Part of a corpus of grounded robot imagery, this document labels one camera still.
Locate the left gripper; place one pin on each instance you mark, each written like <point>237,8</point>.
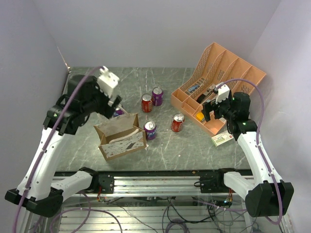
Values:
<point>106,109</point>

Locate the yellow eraser block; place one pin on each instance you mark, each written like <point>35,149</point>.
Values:
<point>200,117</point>

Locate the red cola can right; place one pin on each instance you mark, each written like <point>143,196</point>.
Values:
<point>177,122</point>

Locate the blue toy car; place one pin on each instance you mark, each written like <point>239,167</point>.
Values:
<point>193,88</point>

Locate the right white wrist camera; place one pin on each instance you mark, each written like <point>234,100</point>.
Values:
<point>222,92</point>

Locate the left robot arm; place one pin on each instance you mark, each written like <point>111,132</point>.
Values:
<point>37,192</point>

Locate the orange plastic desk organizer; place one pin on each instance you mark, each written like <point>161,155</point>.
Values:
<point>216,65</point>

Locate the aluminium mounting rail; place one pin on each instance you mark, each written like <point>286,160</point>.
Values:
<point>159,183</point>

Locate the purple Fanta can front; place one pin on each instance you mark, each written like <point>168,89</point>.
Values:
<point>150,129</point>

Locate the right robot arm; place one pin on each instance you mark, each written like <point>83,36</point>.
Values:
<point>268,195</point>

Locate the red cola can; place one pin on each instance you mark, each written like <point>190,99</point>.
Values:
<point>146,103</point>
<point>177,122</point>

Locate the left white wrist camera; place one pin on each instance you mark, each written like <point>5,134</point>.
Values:
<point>107,81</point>

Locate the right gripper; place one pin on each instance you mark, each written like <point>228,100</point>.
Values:
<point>209,106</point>

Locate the green white small box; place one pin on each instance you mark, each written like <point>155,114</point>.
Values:
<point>222,138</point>

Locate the red cola can back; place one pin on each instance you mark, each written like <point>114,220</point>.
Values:
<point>146,103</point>

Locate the purple Fanta can back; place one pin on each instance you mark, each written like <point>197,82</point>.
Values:
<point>157,96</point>

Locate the purple fanta can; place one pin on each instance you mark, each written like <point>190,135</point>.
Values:
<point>150,129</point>
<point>118,111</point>
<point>157,96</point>

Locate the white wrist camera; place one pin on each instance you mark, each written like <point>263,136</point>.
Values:
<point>107,81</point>
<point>222,92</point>

